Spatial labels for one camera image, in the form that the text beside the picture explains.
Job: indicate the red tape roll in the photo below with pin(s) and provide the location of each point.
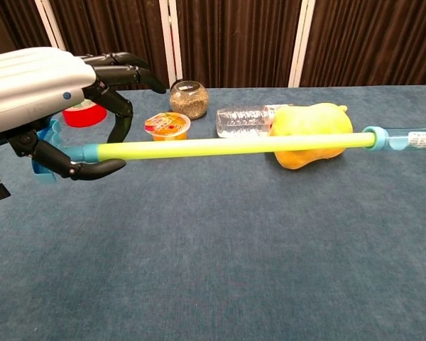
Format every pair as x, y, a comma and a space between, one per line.
87, 119

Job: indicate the dark pleated curtain panel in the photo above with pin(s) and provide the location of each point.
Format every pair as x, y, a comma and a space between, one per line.
10, 25
372, 42
238, 42
113, 28

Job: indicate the round glass jar with grains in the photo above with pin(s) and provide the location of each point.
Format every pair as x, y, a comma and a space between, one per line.
189, 103

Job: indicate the orange fruit jelly cup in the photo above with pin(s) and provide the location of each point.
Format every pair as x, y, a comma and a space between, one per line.
168, 124

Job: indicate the clear plastic water bottle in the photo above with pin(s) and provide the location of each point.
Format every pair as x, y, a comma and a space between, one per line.
239, 122

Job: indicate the white partition frame post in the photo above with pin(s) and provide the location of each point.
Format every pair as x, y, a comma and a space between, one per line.
170, 42
51, 25
301, 42

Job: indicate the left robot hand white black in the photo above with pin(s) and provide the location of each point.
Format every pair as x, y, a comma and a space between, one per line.
32, 89

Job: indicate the yellow plush toy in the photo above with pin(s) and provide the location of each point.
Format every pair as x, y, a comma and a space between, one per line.
312, 119

